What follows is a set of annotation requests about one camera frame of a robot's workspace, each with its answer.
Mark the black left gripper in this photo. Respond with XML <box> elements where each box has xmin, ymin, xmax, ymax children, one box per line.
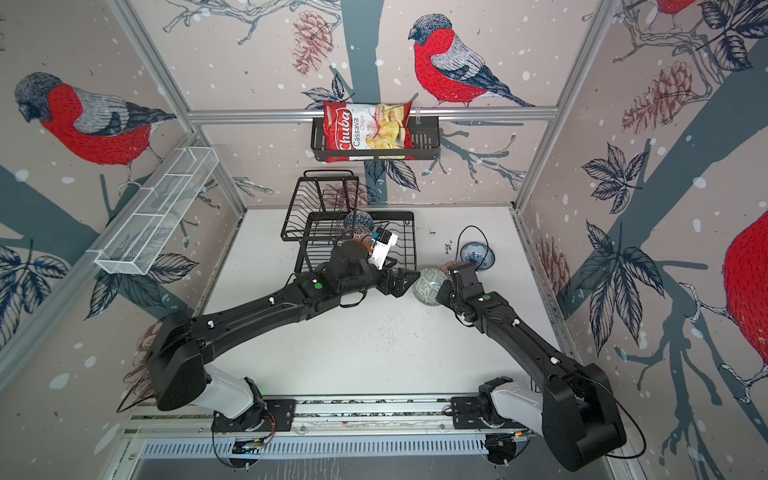
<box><xmin>339</xmin><ymin>255</ymin><xmax>421</xmax><ymax>297</ymax></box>

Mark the red and blue patterned bowl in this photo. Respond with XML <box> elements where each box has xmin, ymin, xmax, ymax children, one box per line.
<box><xmin>441</xmin><ymin>261</ymin><xmax>461</xmax><ymax>274</ymax></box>

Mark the grey green patterned bowl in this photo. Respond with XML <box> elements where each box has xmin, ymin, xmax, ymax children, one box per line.
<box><xmin>411</xmin><ymin>267</ymin><xmax>447</xmax><ymax>307</ymax></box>

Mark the blue floral ceramic bowl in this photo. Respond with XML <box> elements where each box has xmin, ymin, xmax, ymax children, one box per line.
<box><xmin>459</xmin><ymin>241</ymin><xmax>496</xmax><ymax>271</ymax></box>

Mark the white maroon patterned bowl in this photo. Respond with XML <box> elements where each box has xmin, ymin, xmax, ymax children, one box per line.
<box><xmin>348</xmin><ymin>226</ymin><xmax>372</xmax><ymax>241</ymax></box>

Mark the dark blue patterned bowl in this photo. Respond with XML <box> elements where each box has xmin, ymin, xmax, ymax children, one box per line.
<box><xmin>343</xmin><ymin>210</ymin><xmax>374</xmax><ymax>231</ymax></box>

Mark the black wire dish rack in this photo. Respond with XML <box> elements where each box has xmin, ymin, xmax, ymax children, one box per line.
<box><xmin>281</xmin><ymin>169</ymin><xmax>418</xmax><ymax>274</ymax></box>

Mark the orange plastic bowl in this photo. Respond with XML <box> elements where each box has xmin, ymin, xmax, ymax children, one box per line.
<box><xmin>356</xmin><ymin>239</ymin><xmax>373</xmax><ymax>252</ymax></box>

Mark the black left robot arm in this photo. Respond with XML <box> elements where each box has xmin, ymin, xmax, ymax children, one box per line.
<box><xmin>147</xmin><ymin>241</ymin><xmax>420</xmax><ymax>411</ymax></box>

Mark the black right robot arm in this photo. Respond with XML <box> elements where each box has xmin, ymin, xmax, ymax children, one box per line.
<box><xmin>438</xmin><ymin>263</ymin><xmax>627</xmax><ymax>471</ymax></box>

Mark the red cassava chips bag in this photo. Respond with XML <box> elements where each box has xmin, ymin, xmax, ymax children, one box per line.
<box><xmin>323</xmin><ymin>102</ymin><xmax>413</xmax><ymax>163</ymax></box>

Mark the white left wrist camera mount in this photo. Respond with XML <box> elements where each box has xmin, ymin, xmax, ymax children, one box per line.
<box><xmin>368</xmin><ymin>227</ymin><xmax>398</xmax><ymax>270</ymax></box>

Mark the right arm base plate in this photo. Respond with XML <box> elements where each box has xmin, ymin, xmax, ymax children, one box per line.
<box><xmin>446</xmin><ymin>396</ymin><xmax>528</xmax><ymax>431</ymax></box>

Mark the aluminium mounting rail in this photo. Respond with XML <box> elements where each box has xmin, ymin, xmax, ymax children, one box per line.
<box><xmin>128</xmin><ymin>392</ymin><xmax>625</xmax><ymax>438</ymax></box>

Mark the black wall shelf basket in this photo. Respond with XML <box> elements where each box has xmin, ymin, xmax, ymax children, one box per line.
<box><xmin>310</xmin><ymin>116</ymin><xmax>441</xmax><ymax>163</ymax></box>

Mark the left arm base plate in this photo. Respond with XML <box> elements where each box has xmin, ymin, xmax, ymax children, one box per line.
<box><xmin>211</xmin><ymin>398</ymin><xmax>297</xmax><ymax>434</ymax></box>

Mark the white wire wall basket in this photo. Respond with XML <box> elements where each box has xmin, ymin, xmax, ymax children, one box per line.
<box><xmin>95</xmin><ymin>146</ymin><xmax>219</xmax><ymax>275</ymax></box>

